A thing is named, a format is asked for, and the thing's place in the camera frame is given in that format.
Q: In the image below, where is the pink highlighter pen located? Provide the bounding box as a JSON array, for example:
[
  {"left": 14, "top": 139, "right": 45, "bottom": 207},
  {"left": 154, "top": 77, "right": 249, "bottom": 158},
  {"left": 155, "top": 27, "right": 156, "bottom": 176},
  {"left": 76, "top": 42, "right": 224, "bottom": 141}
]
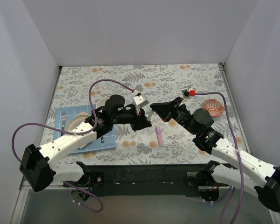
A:
[{"left": 155, "top": 126, "right": 164, "bottom": 147}]

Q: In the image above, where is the white pen blue tip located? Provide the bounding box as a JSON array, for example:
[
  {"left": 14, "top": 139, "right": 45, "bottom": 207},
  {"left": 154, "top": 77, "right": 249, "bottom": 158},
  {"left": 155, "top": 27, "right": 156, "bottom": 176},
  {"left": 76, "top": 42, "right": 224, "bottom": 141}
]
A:
[{"left": 147, "top": 110, "right": 154, "bottom": 121}]

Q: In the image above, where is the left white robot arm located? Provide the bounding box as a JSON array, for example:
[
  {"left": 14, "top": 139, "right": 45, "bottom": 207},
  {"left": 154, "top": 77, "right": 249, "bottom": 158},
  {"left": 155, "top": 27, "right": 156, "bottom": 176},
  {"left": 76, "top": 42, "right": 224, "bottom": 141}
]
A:
[{"left": 20, "top": 94, "right": 152, "bottom": 192}]

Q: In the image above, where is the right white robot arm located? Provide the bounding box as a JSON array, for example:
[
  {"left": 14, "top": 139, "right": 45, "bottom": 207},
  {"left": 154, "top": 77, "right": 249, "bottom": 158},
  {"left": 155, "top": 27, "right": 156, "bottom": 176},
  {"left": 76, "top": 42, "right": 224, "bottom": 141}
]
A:
[{"left": 150, "top": 97, "right": 280, "bottom": 212}]

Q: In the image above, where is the floral tablecloth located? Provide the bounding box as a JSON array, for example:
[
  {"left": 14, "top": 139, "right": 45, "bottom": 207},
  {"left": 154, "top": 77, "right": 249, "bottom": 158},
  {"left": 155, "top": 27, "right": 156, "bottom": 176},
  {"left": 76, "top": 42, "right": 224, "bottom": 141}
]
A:
[{"left": 46, "top": 63, "right": 249, "bottom": 165}]

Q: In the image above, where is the blue checked placemat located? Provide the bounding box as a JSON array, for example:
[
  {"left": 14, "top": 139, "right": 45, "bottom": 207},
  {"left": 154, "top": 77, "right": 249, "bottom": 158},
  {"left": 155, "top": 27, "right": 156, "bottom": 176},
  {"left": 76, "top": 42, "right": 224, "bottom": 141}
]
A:
[{"left": 55, "top": 105, "right": 116, "bottom": 154}]

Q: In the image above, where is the white and red mug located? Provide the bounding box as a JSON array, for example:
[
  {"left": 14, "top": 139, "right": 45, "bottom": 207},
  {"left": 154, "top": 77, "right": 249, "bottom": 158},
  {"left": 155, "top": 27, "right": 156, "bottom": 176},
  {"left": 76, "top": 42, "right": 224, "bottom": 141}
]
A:
[{"left": 96, "top": 98, "right": 108, "bottom": 109}]

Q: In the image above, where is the red patterned bowl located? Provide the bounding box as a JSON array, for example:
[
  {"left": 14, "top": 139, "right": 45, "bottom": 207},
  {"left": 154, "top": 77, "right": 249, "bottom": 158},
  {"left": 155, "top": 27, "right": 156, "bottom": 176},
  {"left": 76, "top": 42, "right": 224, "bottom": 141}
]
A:
[{"left": 202, "top": 99, "right": 224, "bottom": 117}]

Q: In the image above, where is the beige ringed plate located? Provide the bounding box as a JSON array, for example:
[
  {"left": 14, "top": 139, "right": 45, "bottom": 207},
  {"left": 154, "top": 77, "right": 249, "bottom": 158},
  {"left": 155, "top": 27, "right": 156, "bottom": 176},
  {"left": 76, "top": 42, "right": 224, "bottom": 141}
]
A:
[{"left": 65, "top": 112, "right": 90, "bottom": 149}]

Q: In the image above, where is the silver fork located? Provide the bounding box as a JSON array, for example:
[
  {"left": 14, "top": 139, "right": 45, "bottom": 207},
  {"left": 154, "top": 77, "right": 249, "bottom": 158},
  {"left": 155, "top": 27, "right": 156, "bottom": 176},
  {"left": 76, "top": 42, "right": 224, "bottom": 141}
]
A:
[{"left": 61, "top": 112, "right": 67, "bottom": 130}]

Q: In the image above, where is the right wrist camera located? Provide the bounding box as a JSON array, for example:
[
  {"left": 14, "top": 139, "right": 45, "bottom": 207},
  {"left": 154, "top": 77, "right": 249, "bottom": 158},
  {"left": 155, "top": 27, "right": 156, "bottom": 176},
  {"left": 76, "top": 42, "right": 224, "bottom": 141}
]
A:
[{"left": 181, "top": 85, "right": 196, "bottom": 103}]

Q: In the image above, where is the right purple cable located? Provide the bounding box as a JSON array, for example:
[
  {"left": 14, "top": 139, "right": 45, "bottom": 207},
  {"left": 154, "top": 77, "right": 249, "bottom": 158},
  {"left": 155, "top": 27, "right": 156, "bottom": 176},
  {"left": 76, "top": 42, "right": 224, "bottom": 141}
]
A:
[{"left": 195, "top": 92, "right": 245, "bottom": 222}]

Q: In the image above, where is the purple cable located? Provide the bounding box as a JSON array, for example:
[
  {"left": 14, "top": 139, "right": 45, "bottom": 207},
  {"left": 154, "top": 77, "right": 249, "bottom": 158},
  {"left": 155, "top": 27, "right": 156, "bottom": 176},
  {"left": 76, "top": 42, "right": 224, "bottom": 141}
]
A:
[
  {"left": 11, "top": 79, "right": 136, "bottom": 213},
  {"left": 195, "top": 92, "right": 245, "bottom": 222}
]

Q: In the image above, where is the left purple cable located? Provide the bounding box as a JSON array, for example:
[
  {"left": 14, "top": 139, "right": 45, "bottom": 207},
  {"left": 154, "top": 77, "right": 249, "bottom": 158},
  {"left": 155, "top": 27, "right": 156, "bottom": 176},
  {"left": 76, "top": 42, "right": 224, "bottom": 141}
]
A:
[{"left": 11, "top": 79, "right": 136, "bottom": 213}]

